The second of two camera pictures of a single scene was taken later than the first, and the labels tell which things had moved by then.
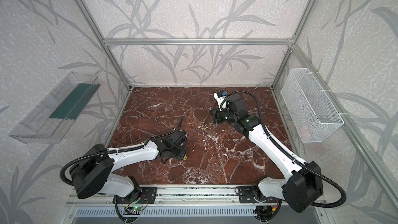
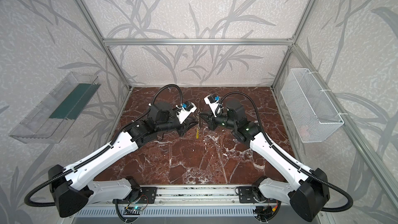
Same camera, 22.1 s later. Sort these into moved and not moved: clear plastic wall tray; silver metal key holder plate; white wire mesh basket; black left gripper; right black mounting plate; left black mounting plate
Moved: silver metal key holder plate; black left gripper
Not moved: clear plastic wall tray; left black mounting plate; right black mounting plate; white wire mesh basket
